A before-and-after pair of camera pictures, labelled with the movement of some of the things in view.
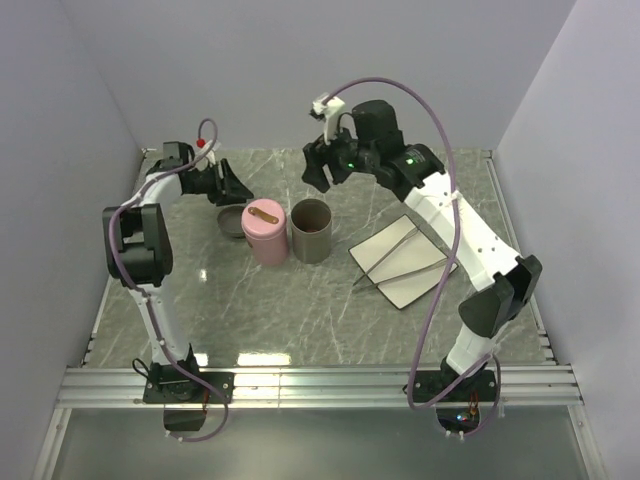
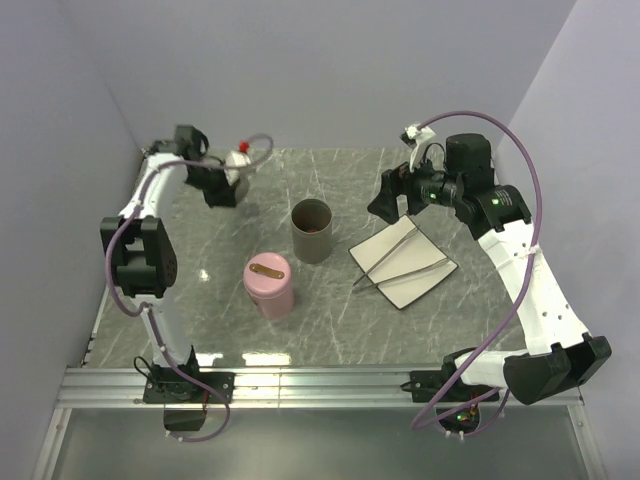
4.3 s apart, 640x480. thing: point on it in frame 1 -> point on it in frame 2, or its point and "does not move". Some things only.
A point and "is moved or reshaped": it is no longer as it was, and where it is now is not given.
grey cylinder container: [311, 222] does not move
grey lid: [229, 219] is moved or reshaped
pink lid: [263, 218] -> [267, 275]
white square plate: [402, 261] does not move
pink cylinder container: [272, 251] -> [274, 307]
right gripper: [319, 153] -> [394, 183]
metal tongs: [368, 279] does not move
